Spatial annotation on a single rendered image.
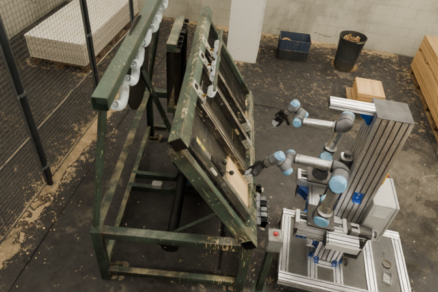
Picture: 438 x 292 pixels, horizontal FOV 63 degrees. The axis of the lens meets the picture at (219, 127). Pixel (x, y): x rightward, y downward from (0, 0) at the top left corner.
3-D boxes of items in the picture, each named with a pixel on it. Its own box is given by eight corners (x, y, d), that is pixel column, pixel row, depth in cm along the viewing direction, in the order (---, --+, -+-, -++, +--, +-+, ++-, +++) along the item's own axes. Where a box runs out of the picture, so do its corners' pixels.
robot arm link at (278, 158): (285, 162, 261) (278, 154, 259) (274, 168, 267) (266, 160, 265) (287, 156, 267) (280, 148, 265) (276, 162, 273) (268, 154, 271)
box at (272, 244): (279, 253, 303) (283, 241, 292) (265, 251, 303) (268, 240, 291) (278, 240, 312) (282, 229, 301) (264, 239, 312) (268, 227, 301)
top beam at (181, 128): (175, 152, 234) (188, 148, 231) (167, 142, 228) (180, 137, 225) (204, 16, 403) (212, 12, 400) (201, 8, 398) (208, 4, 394)
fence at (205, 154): (246, 216, 314) (249, 215, 312) (191, 142, 262) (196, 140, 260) (246, 211, 318) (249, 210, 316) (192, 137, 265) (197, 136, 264)
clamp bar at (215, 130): (246, 186, 340) (269, 178, 332) (181, 90, 275) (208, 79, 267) (246, 178, 347) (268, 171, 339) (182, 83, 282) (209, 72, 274)
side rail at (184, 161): (239, 242, 297) (251, 240, 293) (167, 155, 236) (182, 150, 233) (239, 236, 301) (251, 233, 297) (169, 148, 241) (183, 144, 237)
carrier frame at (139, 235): (242, 292, 351) (254, 246, 298) (101, 279, 350) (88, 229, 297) (243, 141, 520) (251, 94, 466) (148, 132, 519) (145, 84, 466)
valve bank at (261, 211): (267, 238, 334) (272, 223, 318) (252, 237, 334) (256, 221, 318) (265, 196, 372) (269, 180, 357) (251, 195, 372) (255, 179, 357)
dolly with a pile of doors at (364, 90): (377, 118, 589) (386, 98, 563) (345, 113, 594) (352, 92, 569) (373, 98, 636) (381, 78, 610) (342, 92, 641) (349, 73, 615)
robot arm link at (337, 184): (329, 217, 288) (352, 171, 253) (325, 231, 277) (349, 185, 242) (315, 211, 291) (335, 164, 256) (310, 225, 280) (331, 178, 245)
